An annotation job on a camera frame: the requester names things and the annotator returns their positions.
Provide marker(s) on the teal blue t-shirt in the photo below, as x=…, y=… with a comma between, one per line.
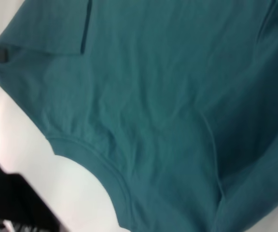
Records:
x=165, y=96

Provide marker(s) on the black robot torso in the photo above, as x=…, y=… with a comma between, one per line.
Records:
x=8, y=193

